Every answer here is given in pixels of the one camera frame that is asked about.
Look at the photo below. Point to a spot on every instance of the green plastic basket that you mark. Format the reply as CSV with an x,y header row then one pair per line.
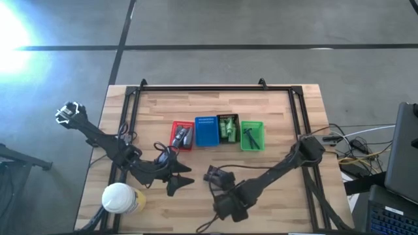
x,y
258,125

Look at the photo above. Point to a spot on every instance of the small black device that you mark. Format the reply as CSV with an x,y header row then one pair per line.
x,y
332,137

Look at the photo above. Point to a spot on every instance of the blue disposable razor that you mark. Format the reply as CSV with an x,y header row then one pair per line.
x,y
247,135
256,142

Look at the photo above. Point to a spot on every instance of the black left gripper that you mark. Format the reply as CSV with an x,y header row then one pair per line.
x,y
153,174

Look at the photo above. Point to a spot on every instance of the black power adapter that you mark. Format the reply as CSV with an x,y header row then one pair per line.
x,y
358,146

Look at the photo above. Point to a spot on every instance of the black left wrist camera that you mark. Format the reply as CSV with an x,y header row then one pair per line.
x,y
163,158

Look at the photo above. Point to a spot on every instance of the red plastic basket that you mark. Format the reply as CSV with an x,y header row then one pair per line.
x,y
173,143

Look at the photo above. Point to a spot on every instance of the black metal rig frame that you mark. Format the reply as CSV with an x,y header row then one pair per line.
x,y
212,88

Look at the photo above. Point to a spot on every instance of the green travel bottle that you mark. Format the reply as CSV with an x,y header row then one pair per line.
x,y
232,136
223,129
230,125

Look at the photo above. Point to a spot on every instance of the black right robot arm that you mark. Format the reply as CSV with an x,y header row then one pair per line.
x,y
271,173

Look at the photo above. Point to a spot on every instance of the black stand leg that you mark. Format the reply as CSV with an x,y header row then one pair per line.
x,y
23,157

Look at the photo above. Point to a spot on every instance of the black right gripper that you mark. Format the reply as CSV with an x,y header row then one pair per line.
x,y
230,205

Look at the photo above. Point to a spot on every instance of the black plastic basket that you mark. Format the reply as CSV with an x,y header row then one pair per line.
x,y
220,117

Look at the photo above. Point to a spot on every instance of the white-lidded yellow wipes canister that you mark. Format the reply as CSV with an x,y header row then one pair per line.
x,y
119,197

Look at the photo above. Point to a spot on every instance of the black keyboard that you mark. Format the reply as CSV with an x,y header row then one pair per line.
x,y
392,215

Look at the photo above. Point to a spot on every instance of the grey laptop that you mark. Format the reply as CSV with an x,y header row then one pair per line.
x,y
403,153

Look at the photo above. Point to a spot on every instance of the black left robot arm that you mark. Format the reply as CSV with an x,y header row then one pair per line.
x,y
98,137

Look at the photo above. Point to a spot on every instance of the blue plastic basket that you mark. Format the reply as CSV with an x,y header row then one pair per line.
x,y
207,134

